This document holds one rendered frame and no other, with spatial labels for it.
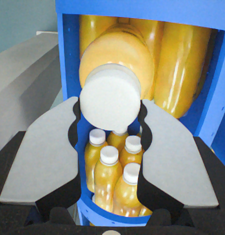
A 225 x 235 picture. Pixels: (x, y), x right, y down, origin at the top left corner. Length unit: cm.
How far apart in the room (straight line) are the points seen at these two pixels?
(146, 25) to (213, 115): 16
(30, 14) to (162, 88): 132
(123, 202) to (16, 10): 143
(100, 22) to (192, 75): 17
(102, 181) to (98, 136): 10
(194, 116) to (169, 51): 20
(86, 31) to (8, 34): 131
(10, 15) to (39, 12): 24
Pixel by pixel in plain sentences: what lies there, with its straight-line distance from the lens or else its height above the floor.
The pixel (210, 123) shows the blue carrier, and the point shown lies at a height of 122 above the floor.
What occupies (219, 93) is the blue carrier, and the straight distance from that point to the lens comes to 23.
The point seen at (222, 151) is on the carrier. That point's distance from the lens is 79.
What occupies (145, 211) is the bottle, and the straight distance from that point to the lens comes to 53.
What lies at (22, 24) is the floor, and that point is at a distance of 155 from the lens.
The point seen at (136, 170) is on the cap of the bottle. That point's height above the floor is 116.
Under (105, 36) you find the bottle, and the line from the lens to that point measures 17.
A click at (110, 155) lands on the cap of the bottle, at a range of 39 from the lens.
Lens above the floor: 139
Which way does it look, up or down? 57 degrees down
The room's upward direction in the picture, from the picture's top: 180 degrees counter-clockwise
